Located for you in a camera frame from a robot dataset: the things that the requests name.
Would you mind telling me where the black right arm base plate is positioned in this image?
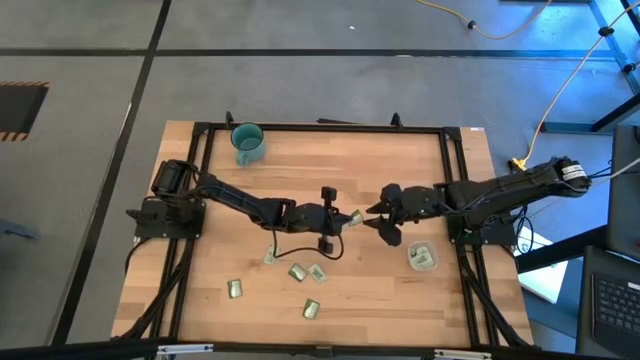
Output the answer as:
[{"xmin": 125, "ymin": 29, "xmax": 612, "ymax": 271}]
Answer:
[{"xmin": 446, "ymin": 205, "xmax": 517, "ymax": 247}]

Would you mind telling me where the tan floor cable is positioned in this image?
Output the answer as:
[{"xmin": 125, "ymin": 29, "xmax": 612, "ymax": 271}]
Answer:
[{"xmin": 519, "ymin": 0, "xmax": 640, "ymax": 164}]

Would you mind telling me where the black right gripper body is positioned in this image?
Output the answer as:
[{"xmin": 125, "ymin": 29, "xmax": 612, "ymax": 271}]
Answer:
[{"xmin": 378, "ymin": 182, "xmax": 444, "ymax": 248}]

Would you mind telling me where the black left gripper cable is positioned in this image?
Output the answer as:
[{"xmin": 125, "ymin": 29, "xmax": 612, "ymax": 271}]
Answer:
[{"xmin": 269, "ymin": 224, "xmax": 346, "ymax": 261}]

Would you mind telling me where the black cable bundle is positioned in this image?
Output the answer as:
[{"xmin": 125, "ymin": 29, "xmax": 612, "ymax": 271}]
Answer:
[{"xmin": 588, "ymin": 159, "xmax": 615, "ymax": 182}]

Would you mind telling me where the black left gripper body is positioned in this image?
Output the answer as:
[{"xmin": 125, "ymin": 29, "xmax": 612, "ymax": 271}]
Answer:
[{"xmin": 285, "ymin": 185, "xmax": 342, "ymax": 255}]

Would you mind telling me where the silver bracket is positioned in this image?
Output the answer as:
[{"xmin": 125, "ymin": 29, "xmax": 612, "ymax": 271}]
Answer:
[
  {"xmin": 433, "ymin": 348, "xmax": 494, "ymax": 360},
  {"xmin": 156, "ymin": 343, "xmax": 215, "ymax": 357}
]

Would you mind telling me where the yellow extension cable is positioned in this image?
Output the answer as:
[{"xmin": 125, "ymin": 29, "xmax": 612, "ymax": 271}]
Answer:
[{"xmin": 416, "ymin": 0, "xmax": 554, "ymax": 41}]

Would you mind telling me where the black rig beam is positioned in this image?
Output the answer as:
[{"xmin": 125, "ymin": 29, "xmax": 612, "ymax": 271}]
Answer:
[{"xmin": 0, "ymin": 338, "xmax": 640, "ymax": 360}]

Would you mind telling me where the dark laptop with keyboard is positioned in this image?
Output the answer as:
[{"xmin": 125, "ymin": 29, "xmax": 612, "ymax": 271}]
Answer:
[{"xmin": 574, "ymin": 244, "xmax": 640, "ymax": 359}]

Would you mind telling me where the grey monitor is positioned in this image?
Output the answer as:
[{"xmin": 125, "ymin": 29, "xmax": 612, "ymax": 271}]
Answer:
[{"xmin": 607, "ymin": 124, "xmax": 640, "ymax": 261}]

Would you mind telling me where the white box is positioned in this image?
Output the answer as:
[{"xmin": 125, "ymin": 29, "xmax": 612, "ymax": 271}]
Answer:
[{"xmin": 514, "ymin": 225, "xmax": 570, "ymax": 305}]

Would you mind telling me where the white cable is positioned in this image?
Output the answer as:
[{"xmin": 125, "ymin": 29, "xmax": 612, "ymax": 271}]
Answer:
[{"xmin": 519, "ymin": 157, "xmax": 640, "ymax": 221}]

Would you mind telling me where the teal ceramic mug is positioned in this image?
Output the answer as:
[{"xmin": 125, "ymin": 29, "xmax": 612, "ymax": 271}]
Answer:
[{"xmin": 229, "ymin": 122, "xmax": 266, "ymax": 167}]

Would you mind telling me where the clear plastic container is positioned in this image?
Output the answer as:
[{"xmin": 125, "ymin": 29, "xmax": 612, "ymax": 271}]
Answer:
[{"xmin": 406, "ymin": 240, "xmax": 440, "ymax": 273}]

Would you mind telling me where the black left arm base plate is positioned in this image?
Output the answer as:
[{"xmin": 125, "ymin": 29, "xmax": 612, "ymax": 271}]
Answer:
[{"xmin": 133, "ymin": 199, "xmax": 207, "ymax": 240}]

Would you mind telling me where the grey floor object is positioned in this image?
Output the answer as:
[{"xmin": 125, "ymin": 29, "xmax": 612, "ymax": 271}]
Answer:
[{"xmin": 0, "ymin": 218, "xmax": 40, "ymax": 240}]

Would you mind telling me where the black diagonal bar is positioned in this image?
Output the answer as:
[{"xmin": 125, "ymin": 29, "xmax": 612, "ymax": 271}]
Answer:
[{"xmin": 514, "ymin": 224, "xmax": 611, "ymax": 275}]

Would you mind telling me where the black mat with striped edge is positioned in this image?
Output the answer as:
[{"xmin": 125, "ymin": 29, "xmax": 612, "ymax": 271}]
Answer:
[{"xmin": 0, "ymin": 81, "xmax": 51, "ymax": 143}]

